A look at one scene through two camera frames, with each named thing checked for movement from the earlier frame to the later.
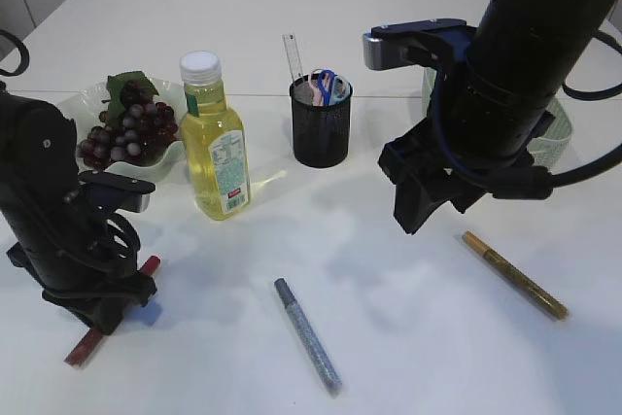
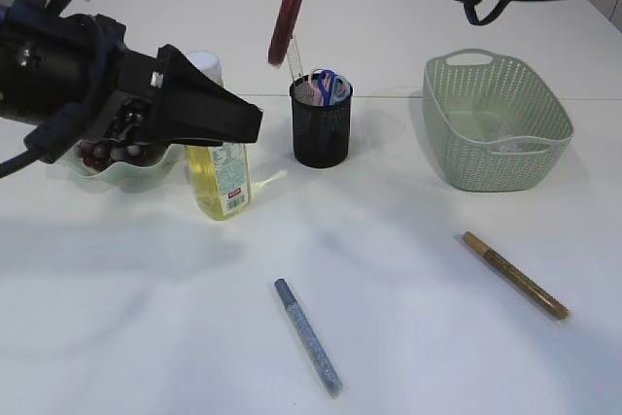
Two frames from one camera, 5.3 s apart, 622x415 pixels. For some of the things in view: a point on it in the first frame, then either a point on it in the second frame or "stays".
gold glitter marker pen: (523, 284) stays
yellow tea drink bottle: (214, 141) stays
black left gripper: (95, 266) to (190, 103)
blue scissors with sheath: (334, 87) stays
